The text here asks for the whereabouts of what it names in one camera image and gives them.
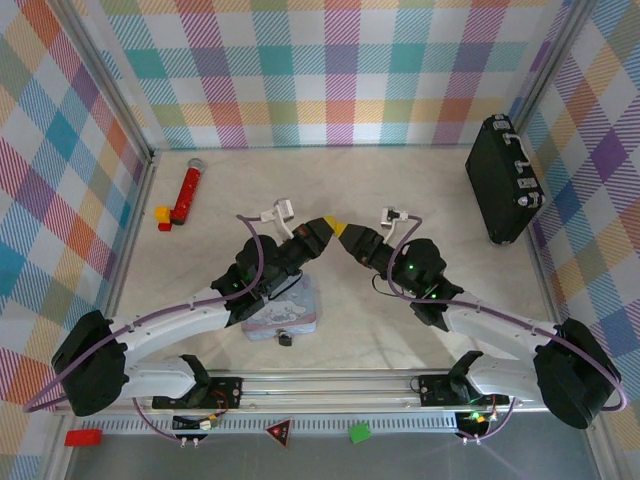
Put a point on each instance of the light blue zip pouch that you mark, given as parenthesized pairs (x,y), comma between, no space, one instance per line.
(300,315)

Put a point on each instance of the black padlock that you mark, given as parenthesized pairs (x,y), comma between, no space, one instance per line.
(285,340)

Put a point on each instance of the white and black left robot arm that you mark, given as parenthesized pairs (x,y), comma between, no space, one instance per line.
(170,327)

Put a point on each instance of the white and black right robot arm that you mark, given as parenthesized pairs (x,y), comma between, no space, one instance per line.
(500,325)

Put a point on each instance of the black briefcase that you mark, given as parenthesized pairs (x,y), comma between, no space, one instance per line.
(495,180)

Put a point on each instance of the red glitter toy microphone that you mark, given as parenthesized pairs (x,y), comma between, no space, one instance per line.
(189,192)

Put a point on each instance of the small red toy block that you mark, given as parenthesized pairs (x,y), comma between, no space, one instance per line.
(165,226)

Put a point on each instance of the yellow toy block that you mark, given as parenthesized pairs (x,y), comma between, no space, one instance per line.
(162,214)

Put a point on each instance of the yellow power connector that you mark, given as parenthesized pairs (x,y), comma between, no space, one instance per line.
(477,418)
(210,423)

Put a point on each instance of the green toy block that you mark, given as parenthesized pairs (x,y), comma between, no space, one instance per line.
(360,433)

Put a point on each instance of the red triangle warning sign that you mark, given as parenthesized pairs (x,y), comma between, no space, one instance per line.
(278,432)

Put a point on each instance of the red toy brick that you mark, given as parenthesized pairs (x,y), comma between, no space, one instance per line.
(82,437)

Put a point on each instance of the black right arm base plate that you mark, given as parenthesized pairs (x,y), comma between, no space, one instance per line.
(432,390)

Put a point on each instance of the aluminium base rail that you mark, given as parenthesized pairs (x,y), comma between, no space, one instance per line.
(325,390)

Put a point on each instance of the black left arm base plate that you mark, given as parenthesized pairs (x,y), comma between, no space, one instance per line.
(225,390)

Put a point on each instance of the aluminium frame post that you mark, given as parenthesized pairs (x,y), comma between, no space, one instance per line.
(100,75)
(555,60)

